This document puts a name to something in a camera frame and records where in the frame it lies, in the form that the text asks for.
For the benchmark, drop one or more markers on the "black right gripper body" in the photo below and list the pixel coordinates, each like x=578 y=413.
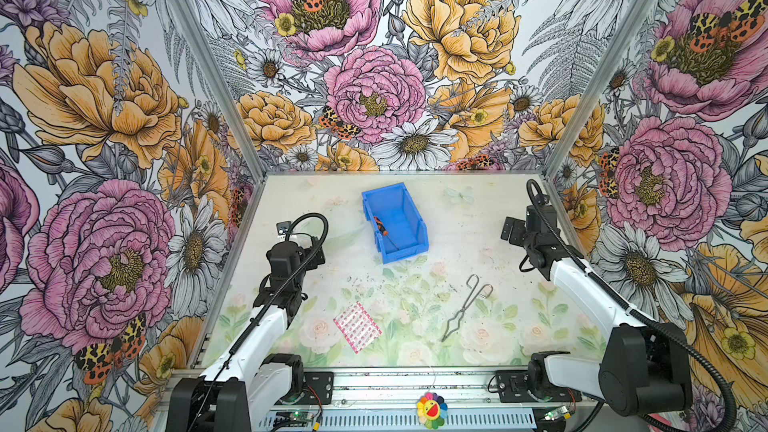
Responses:
x=519 y=236

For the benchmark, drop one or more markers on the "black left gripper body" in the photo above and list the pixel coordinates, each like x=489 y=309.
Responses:
x=318 y=261

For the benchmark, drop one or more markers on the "orange black screwdriver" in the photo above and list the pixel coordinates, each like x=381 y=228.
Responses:
x=385 y=234

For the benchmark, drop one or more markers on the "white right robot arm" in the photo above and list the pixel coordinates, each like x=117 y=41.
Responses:
x=643 y=369

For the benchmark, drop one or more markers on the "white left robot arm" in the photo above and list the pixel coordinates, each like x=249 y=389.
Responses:
x=237 y=391

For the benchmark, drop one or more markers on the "blue plastic bin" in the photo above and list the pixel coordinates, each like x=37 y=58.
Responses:
x=394 y=205

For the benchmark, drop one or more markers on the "pink checkered packet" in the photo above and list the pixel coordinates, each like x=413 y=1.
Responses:
x=357 y=327

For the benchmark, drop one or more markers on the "metal tongs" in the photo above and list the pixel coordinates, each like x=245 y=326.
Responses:
x=477 y=289

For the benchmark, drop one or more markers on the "rainbow flower sticker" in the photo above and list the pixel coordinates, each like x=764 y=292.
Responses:
x=431 y=410

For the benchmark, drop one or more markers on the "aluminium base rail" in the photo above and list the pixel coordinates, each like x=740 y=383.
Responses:
x=385 y=399

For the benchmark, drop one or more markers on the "aluminium corner post left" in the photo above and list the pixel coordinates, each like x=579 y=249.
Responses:
x=186 y=21

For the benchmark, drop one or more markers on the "aluminium corner post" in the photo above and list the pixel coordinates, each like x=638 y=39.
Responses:
x=625 y=31
x=186 y=21

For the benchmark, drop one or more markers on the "aluminium corner post right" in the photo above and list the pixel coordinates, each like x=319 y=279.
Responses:
x=625 y=31

